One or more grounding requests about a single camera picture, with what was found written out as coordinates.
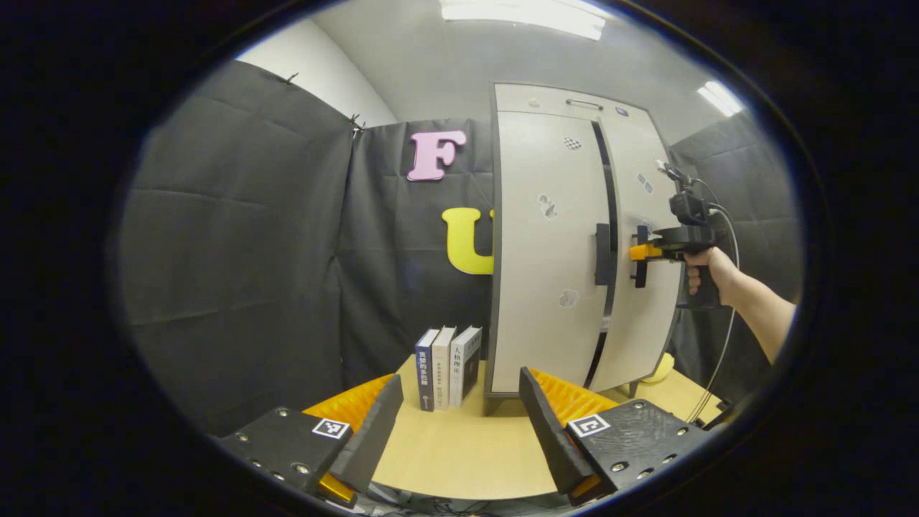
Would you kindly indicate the grey double-door shoe cabinet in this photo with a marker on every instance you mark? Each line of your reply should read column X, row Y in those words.
column 492, row 402

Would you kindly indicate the small ceiling light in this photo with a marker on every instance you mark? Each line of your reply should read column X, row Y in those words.
column 720, row 98

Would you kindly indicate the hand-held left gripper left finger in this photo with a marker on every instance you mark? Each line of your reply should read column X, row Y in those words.
column 373, row 438

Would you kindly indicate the grey cabinet drawer front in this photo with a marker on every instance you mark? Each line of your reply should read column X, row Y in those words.
column 546, row 97

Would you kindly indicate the large ceiling light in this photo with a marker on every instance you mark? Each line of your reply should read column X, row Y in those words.
column 524, row 14

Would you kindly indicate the yellow plush ball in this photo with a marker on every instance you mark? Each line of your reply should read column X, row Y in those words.
column 662, row 370

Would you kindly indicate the grey book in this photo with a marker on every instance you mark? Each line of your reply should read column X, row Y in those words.
column 467, row 362

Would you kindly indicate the blue book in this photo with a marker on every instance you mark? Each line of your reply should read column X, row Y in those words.
column 427, row 373

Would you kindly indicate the grey cabinet door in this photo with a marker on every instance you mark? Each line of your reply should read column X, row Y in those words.
column 646, row 337
column 546, row 301

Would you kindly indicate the white book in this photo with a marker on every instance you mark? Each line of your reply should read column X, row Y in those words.
column 443, row 366

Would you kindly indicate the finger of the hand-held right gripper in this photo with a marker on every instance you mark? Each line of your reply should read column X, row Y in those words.
column 642, row 251

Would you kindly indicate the black backdrop cloth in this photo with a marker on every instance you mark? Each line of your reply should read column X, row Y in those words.
column 237, row 251

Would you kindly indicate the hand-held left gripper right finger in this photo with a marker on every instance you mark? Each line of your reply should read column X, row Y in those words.
column 549, row 438

